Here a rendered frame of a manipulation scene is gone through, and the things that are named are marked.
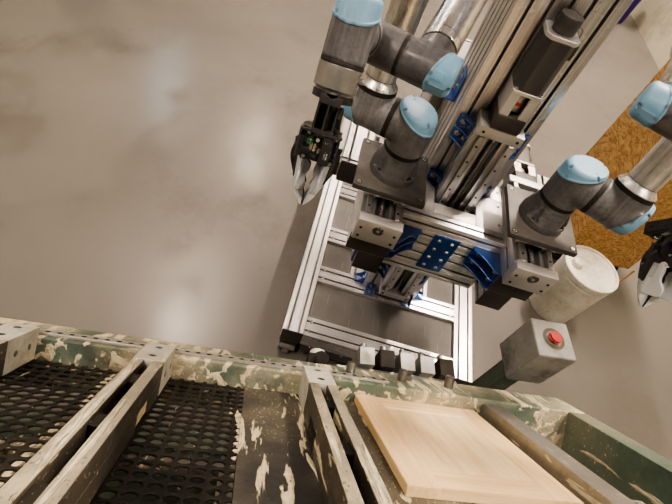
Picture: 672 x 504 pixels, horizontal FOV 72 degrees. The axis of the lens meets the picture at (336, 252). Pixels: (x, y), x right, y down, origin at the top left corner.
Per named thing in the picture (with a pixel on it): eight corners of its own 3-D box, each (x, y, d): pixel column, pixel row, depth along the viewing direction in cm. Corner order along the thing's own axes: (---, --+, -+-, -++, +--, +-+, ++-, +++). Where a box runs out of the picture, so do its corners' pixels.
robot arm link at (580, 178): (548, 175, 143) (576, 142, 132) (587, 200, 140) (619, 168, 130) (536, 194, 136) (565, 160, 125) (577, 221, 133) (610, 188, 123)
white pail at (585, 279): (572, 290, 278) (629, 244, 242) (579, 333, 259) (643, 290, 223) (524, 275, 276) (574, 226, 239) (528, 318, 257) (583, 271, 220)
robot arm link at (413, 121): (417, 166, 130) (437, 128, 120) (374, 145, 131) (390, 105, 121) (428, 143, 138) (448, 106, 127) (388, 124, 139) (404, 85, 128)
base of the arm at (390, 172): (373, 147, 146) (383, 122, 138) (418, 161, 147) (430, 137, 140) (366, 178, 137) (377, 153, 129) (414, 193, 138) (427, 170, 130)
